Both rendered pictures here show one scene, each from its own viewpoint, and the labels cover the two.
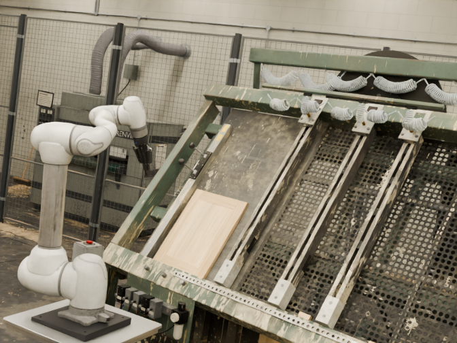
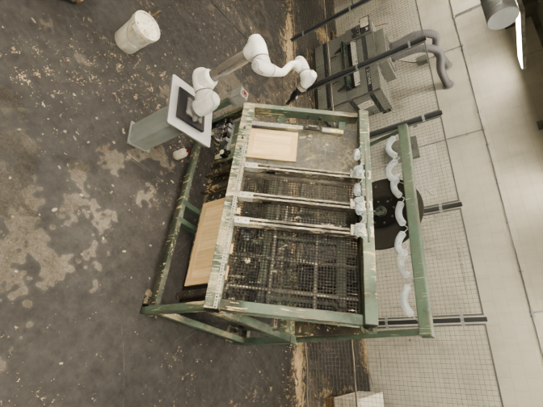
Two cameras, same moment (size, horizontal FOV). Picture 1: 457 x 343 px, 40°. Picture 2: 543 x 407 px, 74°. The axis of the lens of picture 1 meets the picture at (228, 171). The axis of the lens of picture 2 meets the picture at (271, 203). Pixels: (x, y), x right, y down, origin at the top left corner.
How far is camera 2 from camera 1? 1.12 m
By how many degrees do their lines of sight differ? 26
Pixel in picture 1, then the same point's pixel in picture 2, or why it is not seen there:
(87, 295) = (198, 106)
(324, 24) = (498, 161)
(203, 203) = (290, 139)
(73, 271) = (204, 94)
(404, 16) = (523, 209)
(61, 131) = (258, 48)
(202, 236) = (270, 147)
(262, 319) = (230, 191)
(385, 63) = (411, 203)
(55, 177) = (238, 59)
